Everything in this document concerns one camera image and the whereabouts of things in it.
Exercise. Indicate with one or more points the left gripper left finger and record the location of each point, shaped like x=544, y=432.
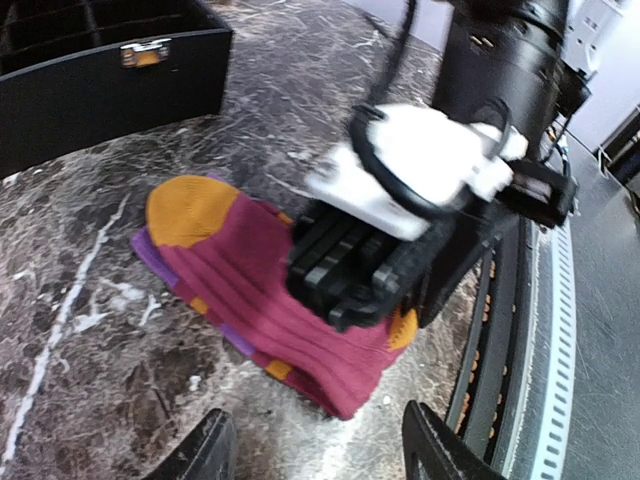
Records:
x=208, y=452

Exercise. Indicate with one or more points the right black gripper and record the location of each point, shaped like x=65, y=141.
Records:
x=352, y=274

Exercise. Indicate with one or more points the black display case box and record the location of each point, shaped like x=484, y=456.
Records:
x=77, y=73

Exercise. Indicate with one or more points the white slotted cable duct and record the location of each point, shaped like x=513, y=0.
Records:
x=554, y=349

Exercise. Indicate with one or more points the purple orange striped sock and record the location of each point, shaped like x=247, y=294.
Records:
x=223, y=253

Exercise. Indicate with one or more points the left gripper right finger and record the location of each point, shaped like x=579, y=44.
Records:
x=432, y=451

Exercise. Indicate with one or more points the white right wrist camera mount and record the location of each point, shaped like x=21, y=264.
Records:
x=443, y=161

